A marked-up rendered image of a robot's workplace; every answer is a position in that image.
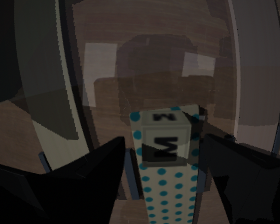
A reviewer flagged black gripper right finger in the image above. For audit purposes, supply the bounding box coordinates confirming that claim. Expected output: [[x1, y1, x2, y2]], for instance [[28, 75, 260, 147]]
[[203, 133, 280, 224]]

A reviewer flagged beige letter block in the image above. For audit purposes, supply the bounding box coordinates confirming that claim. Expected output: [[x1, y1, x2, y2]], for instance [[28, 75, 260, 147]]
[[140, 111, 192, 168]]

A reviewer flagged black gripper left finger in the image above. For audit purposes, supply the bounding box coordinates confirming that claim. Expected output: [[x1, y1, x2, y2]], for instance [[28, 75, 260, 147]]
[[0, 136, 125, 224]]

